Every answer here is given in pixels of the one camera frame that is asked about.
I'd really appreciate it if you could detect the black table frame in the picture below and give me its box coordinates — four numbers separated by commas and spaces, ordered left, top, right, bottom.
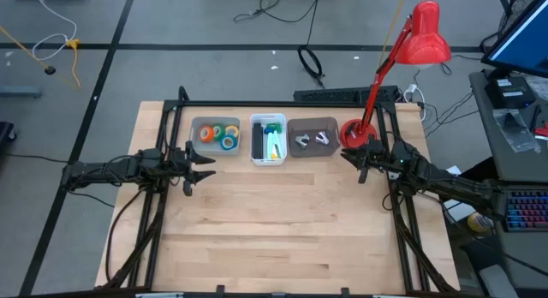
96, 86, 462, 298

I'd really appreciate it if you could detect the smoky translucent storage bin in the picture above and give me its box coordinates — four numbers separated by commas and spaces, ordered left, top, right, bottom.
285, 116, 338, 158

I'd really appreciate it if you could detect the yellow lidded canister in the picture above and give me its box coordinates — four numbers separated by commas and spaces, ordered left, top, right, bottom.
467, 211, 496, 234

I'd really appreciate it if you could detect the white paper sheet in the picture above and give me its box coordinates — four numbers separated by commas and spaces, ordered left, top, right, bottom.
443, 164, 487, 223

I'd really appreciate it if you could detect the yellow hanging cable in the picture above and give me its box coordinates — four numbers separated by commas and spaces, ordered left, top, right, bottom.
378, 0, 408, 70

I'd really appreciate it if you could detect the grey side desk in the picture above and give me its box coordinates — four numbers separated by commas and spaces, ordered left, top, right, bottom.
468, 69, 548, 298

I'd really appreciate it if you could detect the white floor cable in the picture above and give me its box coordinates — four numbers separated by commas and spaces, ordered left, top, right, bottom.
32, 0, 79, 63

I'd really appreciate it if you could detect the black power strip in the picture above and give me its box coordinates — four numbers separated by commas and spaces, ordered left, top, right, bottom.
293, 85, 402, 105

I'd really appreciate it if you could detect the white plug adapter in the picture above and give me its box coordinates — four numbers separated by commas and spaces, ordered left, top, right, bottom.
403, 82, 426, 122

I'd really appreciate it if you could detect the grey furniture base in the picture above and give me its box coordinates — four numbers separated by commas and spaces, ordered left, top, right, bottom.
0, 86, 44, 99

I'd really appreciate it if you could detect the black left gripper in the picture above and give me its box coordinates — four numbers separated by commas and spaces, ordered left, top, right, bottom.
164, 140, 217, 197

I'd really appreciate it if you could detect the coiled black floor cable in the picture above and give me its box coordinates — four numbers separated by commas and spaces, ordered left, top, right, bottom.
296, 44, 325, 88

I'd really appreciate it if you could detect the black mini computer box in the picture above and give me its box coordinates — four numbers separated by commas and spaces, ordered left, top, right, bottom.
485, 74, 537, 110

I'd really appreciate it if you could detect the red desk lamp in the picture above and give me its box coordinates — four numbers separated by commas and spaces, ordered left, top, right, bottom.
339, 0, 453, 152

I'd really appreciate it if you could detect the black wire fan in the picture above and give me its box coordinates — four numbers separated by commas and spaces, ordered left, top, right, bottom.
496, 0, 536, 33

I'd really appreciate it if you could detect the black caster foot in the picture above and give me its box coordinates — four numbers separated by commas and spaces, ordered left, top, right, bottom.
0, 121, 18, 146

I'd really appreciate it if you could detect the white storage bin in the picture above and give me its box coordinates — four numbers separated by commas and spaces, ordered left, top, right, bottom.
249, 112, 288, 167

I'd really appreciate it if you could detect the clear plastic bag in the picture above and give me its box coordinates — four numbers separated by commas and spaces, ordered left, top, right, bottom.
491, 108, 541, 154

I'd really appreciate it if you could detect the computer monitor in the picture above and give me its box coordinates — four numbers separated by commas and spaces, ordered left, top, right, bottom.
481, 0, 548, 80

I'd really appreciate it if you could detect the blue tape roll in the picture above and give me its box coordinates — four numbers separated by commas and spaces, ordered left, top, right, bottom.
219, 134, 238, 152

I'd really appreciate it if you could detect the light grey storage bin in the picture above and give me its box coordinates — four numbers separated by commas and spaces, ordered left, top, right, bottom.
189, 116, 241, 158

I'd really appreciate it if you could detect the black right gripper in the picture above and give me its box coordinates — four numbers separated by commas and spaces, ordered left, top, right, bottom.
341, 138, 423, 184

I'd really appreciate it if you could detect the yellow floor cable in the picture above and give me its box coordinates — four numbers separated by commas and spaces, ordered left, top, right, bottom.
63, 38, 83, 90

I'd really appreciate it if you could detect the backlit computer keyboard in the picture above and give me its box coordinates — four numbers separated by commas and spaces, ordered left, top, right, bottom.
503, 187, 548, 234

